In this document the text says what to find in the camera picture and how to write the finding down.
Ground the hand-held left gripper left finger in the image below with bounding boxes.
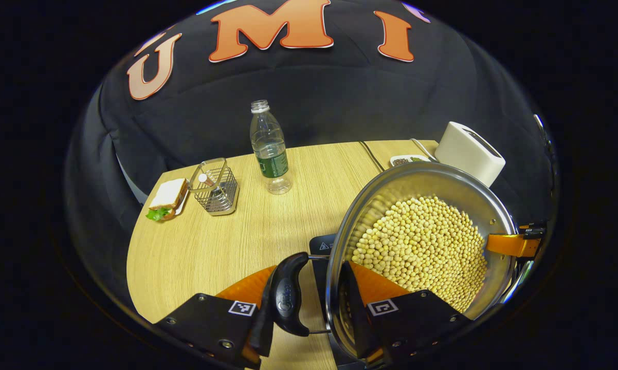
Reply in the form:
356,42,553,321
157,265,279,369

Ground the sandwich with lettuce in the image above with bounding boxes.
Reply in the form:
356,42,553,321
146,178,189,221

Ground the pile of soybeans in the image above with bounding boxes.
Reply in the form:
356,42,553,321
351,195,488,313

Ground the black power cable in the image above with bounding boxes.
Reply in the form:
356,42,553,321
359,140,386,173

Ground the white condiment tray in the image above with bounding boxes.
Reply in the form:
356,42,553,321
390,154,433,168

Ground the white toaster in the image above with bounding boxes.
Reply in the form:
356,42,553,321
435,122,506,187

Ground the white power cable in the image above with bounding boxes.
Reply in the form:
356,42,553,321
411,138,439,162

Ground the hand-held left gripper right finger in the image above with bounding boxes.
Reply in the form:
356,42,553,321
338,261,471,365

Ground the metal wire holder basket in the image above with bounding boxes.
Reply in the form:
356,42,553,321
188,158,239,216

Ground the black induction cooktop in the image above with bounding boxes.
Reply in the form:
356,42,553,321
309,234,366,369

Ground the steel pot with black handles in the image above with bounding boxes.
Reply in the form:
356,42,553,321
270,162,520,360

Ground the clear plastic water bottle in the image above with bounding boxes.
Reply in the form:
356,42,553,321
250,100,293,195

